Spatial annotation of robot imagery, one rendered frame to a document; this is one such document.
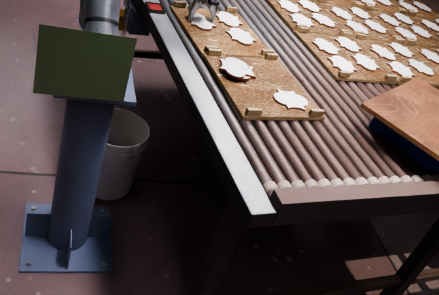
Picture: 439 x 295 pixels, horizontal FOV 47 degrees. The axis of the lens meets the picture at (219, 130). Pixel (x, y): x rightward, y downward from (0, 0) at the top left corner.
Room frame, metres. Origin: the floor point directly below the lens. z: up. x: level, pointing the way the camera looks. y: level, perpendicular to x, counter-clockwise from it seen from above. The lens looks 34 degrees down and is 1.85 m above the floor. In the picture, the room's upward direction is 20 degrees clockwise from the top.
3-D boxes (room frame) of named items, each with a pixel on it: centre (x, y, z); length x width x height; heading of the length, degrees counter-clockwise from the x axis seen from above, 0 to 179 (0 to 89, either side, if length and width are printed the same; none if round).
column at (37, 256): (1.49, 0.48, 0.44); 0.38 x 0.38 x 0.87; 24
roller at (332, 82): (2.30, -0.21, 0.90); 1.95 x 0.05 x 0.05; 32
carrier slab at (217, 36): (2.08, 0.14, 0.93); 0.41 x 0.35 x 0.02; 35
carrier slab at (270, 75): (1.73, -0.09, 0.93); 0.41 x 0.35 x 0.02; 33
